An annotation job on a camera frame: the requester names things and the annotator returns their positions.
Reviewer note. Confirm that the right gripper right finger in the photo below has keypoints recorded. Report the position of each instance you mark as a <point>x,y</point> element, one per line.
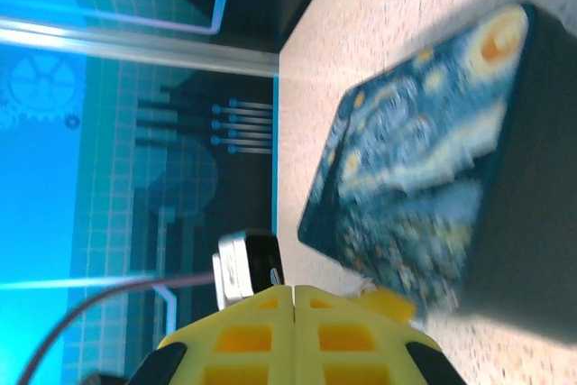
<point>351,358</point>

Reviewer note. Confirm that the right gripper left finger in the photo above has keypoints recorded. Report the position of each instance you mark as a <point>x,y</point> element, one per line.
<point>252,358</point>

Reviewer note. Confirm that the starry night print box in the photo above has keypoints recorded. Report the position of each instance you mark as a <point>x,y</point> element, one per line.
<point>405,155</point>

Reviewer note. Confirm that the aluminium frame post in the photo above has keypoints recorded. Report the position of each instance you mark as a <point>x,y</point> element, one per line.
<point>135,49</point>

